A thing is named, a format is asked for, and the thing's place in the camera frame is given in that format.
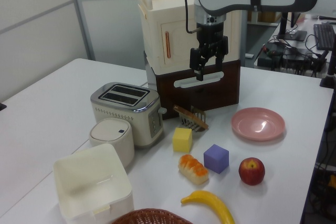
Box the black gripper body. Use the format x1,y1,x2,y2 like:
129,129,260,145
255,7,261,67
196,21,225,51

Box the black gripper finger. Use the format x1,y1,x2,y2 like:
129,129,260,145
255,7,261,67
189,45,212,82
214,35,229,71

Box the red apple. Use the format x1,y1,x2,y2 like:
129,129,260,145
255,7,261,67
238,157,266,186

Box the cream open plastic container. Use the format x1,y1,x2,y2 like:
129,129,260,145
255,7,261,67
53,143,134,224

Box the brown drawer box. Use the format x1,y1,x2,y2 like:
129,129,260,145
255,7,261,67
143,50,242,120

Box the black electronics box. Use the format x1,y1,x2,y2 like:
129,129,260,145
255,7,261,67
257,41,287,69

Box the wooden shelf unit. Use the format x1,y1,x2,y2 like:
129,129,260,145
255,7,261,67
246,11,280,26

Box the brass toast rack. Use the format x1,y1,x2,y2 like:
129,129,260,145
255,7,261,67
178,106,206,132

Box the brown bread slice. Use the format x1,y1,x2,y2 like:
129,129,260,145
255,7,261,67
173,104,209,130

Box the black monitor stand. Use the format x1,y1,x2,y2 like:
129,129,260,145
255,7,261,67
276,11,308,41

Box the black computer monitor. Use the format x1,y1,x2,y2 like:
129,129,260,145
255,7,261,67
290,11,301,28

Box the pink plate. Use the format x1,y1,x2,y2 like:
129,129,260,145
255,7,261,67
230,107,286,142

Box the yellow foam cube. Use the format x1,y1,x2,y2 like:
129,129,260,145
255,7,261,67
172,127,193,153

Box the cream chrome toaster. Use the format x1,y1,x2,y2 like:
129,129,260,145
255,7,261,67
90,81,167,149

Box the purple foam cube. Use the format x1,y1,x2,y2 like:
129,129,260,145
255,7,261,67
203,144,229,174

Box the black keyboard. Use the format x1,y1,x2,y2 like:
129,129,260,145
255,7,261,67
313,24,336,51

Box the orange glazed bread loaf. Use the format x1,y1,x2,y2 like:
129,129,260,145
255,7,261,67
177,154,210,184

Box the black mounting pole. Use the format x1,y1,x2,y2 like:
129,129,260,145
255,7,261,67
319,50,336,88

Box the small white lidded bin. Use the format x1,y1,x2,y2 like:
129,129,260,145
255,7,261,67
88,118,135,168

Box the yellow banana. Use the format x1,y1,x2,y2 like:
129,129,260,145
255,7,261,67
180,190,236,224

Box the brown wicker basket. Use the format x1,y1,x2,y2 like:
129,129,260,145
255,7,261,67
111,208,195,224

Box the cream cabinet with handles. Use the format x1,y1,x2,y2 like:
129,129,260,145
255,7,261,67
136,0,242,72

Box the tangled black cables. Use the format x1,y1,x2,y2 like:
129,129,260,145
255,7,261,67
283,34,330,78

